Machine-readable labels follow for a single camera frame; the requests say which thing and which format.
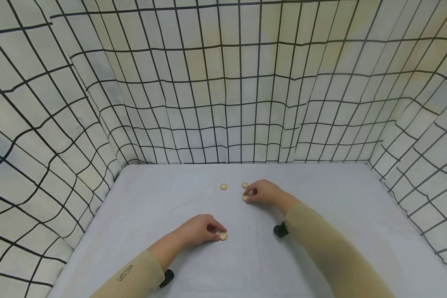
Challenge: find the person's left hand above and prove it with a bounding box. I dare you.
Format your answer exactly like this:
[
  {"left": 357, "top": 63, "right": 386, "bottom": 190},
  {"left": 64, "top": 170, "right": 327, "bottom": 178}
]
[{"left": 177, "top": 214, "right": 228, "bottom": 249}]

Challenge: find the person's right hand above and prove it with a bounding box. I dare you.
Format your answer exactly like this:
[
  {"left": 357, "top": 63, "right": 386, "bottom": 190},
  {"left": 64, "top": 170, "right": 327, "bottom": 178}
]
[{"left": 243, "top": 180, "right": 285, "bottom": 206}]

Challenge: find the person's left forearm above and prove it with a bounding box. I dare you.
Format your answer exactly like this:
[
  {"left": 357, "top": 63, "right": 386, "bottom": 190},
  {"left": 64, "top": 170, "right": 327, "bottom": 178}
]
[{"left": 90, "top": 228, "right": 187, "bottom": 298}]

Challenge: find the person's right forearm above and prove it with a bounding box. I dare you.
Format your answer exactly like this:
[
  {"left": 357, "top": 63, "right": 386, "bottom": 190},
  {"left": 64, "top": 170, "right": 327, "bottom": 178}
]
[{"left": 278, "top": 191, "right": 396, "bottom": 298}]

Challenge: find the black wrist band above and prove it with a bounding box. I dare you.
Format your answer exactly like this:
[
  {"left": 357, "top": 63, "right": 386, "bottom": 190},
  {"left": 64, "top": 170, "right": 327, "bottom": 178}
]
[
  {"left": 159, "top": 269, "right": 175, "bottom": 289},
  {"left": 273, "top": 221, "right": 290, "bottom": 239}
]

